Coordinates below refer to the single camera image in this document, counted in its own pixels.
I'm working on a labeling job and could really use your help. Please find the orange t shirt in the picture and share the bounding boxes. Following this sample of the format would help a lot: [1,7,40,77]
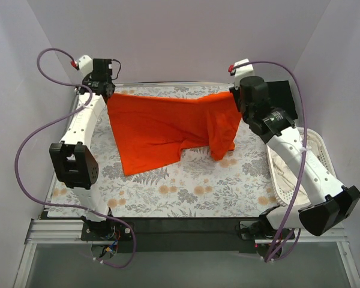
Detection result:
[107,92,241,176]

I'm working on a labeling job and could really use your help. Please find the cream t shirt in basket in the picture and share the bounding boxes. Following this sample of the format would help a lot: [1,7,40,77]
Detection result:
[271,134,321,197]

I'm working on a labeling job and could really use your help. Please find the white perforated laundry basket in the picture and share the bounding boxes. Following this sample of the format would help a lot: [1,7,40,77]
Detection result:
[267,129,336,206]

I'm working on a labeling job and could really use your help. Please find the floral patterned table mat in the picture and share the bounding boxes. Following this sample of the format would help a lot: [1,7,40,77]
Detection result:
[47,85,298,218]

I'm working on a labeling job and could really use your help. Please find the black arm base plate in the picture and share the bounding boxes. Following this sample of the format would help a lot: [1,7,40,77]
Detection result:
[40,211,296,259]

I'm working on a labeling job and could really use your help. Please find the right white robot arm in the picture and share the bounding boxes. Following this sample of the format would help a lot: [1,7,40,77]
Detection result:
[230,76,360,236]

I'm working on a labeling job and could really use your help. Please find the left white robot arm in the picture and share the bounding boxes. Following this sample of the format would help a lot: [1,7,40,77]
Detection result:
[49,55,115,239]

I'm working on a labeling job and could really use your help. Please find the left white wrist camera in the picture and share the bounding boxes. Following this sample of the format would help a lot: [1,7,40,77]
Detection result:
[70,55,93,77]

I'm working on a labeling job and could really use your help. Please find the folded black t shirt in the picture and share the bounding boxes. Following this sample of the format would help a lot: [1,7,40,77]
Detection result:
[267,80,298,120]

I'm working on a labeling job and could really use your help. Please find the aluminium frame rail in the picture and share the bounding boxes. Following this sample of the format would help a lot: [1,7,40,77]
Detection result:
[13,85,360,288]

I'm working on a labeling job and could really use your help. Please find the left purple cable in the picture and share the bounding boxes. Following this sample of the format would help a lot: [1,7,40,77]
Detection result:
[14,47,137,269]

